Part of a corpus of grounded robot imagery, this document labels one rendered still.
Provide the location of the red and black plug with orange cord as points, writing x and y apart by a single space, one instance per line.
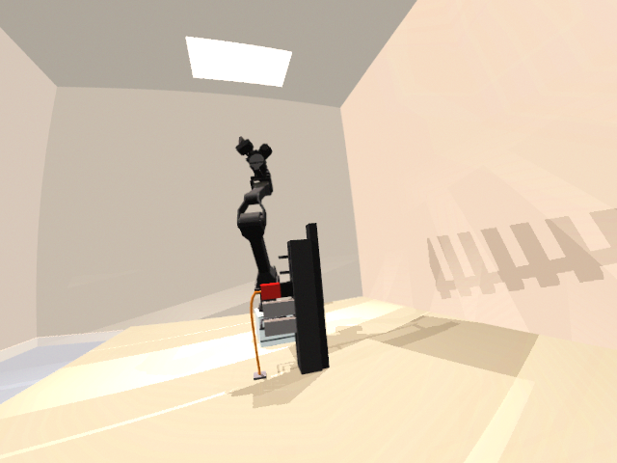
269 291

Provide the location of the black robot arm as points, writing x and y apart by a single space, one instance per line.
252 225

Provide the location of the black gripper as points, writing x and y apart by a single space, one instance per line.
245 147

